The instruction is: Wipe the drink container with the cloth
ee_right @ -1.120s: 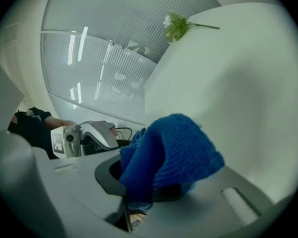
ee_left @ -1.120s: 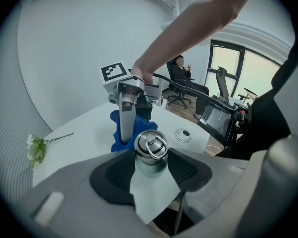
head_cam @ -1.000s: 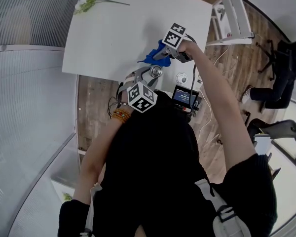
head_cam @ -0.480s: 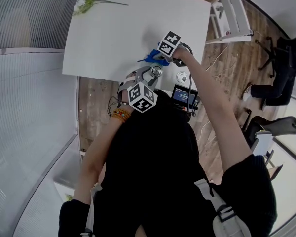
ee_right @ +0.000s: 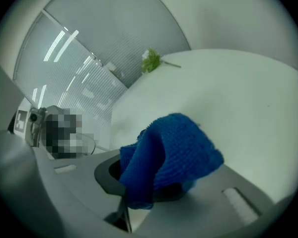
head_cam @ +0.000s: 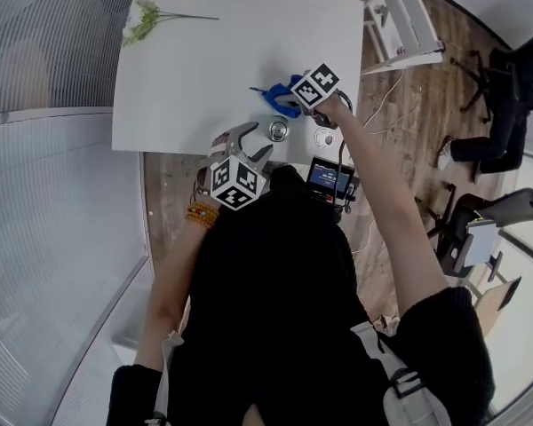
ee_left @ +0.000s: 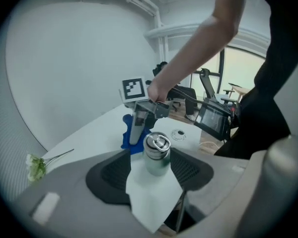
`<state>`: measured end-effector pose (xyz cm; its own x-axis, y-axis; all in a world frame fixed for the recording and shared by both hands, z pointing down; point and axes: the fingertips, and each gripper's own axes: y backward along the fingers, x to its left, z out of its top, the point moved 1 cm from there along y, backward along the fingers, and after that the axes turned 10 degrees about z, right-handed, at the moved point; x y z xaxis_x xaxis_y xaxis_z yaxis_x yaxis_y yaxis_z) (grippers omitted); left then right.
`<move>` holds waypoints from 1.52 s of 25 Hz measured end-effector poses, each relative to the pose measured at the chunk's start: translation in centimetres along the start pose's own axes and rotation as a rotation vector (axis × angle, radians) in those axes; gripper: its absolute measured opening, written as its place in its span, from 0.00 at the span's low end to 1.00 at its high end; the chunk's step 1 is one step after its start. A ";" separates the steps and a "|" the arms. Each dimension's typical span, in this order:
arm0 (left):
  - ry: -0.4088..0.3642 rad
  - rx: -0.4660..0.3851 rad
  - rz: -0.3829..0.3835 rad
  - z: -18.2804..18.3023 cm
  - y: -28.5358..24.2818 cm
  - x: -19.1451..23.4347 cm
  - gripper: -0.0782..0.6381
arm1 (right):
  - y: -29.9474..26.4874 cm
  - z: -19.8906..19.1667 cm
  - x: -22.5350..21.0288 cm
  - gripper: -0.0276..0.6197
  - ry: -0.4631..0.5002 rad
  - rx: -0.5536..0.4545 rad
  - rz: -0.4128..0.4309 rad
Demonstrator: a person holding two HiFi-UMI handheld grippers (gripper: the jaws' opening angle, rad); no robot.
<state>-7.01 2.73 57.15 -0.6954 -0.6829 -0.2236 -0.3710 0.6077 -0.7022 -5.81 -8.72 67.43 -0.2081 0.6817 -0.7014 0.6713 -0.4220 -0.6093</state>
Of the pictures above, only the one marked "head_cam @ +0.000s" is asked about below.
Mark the black laptop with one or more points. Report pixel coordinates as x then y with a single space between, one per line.
510 292

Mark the blue cloth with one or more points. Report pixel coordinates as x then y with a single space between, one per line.
275 93

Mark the grey handheld device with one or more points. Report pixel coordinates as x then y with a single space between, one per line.
380 16

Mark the black waist-mounted screen device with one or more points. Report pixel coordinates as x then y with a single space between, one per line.
328 178

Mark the black office chair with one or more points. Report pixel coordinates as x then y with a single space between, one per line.
493 73
453 238

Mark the white artificial flowers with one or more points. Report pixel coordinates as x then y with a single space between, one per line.
142 22

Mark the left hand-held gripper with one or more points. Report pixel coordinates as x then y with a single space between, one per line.
237 182

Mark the person's left forearm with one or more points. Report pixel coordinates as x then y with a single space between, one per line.
169 282

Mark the person's black sweater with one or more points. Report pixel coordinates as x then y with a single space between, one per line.
275 304

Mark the small silver metal cup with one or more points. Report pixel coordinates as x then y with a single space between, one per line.
279 130

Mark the grey pad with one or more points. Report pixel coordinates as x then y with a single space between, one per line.
482 244

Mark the white wooden chair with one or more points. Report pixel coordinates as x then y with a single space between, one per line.
408 16

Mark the person's right forearm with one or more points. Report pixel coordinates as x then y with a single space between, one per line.
382 211

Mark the wooden desk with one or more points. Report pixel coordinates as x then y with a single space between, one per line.
493 313

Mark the ribbed glass partition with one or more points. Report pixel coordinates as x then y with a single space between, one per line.
49 60

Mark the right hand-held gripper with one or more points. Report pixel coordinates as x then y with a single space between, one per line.
315 84

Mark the round white disc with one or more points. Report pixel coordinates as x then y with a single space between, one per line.
326 138

